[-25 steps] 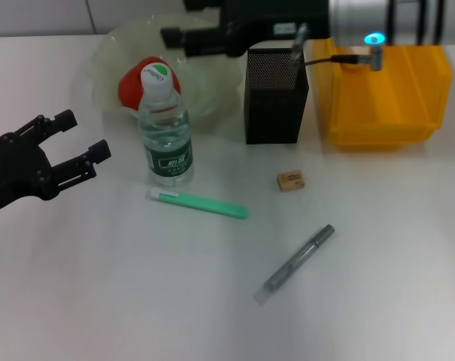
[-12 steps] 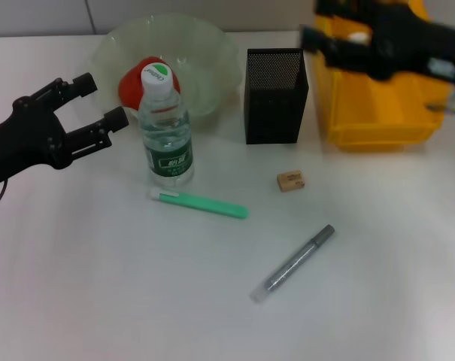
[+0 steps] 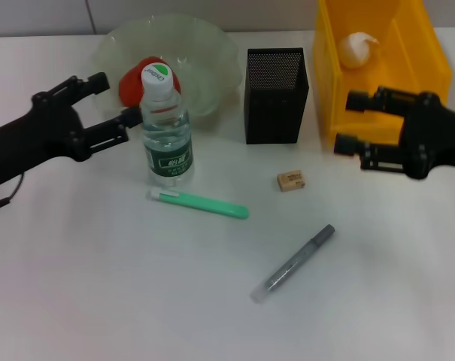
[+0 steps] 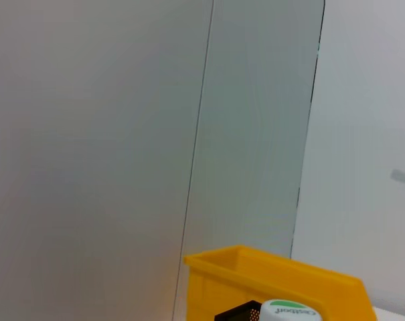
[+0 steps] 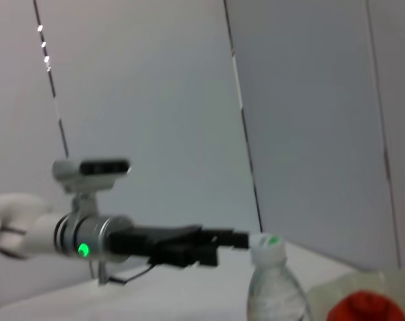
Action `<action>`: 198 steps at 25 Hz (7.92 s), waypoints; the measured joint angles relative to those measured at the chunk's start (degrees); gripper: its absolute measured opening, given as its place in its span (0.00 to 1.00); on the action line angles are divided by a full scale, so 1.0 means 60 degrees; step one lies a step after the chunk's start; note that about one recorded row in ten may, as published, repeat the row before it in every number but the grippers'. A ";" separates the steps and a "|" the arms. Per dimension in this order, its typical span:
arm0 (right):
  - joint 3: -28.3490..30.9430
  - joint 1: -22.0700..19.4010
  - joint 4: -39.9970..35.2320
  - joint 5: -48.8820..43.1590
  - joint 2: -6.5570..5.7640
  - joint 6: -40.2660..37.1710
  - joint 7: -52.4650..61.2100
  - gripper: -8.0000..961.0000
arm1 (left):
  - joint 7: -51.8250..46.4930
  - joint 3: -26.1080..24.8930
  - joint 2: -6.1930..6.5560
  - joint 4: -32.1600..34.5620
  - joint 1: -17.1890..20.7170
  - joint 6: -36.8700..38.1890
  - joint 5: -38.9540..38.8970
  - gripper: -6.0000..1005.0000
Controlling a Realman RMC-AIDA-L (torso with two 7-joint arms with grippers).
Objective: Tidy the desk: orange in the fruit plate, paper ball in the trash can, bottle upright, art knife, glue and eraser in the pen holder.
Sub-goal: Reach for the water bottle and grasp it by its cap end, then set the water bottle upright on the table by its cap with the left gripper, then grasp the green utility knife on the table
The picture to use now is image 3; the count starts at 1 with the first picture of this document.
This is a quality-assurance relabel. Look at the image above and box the yellow plastic storage bin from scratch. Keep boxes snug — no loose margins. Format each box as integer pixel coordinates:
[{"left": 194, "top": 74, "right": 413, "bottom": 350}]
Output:
[{"left": 311, "top": 0, "right": 453, "bottom": 147}]

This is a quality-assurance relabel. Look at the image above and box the grey marker pen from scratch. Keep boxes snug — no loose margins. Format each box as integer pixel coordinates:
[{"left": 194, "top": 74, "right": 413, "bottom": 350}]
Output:
[{"left": 249, "top": 224, "right": 336, "bottom": 305}]

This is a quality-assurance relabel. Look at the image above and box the pale green glass fruit bowl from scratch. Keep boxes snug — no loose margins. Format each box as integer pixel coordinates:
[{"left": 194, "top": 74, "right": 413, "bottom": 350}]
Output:
[{"left": 89, "top": 14, "right": 240, "bottom": 129}]

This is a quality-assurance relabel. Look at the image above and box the clear green-label plastic bottle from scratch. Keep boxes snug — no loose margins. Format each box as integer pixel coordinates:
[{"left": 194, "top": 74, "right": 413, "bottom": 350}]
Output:
[{"left": 140, "top": 62, "right": 195, "bottom": 187}]

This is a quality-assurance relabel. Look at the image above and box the white paper ball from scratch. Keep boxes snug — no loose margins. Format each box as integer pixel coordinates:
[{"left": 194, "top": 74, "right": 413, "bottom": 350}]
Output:
[{"left": 338, "top": 32, "right": 382, "bottom": 70}]

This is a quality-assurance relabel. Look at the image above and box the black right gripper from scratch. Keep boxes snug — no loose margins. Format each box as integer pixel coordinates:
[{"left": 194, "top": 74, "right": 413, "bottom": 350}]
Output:
[{"left": 334, "top": 86, "right": 455, "bottom": 181}]

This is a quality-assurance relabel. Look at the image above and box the tan eraser block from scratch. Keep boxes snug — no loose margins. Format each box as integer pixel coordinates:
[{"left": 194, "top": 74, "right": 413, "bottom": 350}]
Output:
[{"left": 276, "top": 169, "right": 307, "bottom": 193}]

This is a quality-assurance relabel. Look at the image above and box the red-orange orange fruit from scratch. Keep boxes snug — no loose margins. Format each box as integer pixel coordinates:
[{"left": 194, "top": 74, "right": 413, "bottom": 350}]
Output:
[{"left": 117, "top": 56, "right": 183, "bottom": 108}]

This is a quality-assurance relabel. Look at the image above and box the left gripper connector cable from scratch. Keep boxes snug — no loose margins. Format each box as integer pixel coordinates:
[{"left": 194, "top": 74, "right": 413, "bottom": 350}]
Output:
[{"left": 0, "top": 172, "right": 25, "bottom": 215}]

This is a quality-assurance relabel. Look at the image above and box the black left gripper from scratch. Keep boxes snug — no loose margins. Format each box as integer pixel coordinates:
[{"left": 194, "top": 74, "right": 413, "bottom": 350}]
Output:
[{"left": 0, "top": 71, "right": 144, "bottom": 187}]

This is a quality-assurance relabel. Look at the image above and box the black mesh pen holder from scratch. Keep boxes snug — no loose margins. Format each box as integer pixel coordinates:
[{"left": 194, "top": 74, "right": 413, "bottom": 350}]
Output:
[{"left": 244, "top": 47, "right": 310, "bottom": 145}]

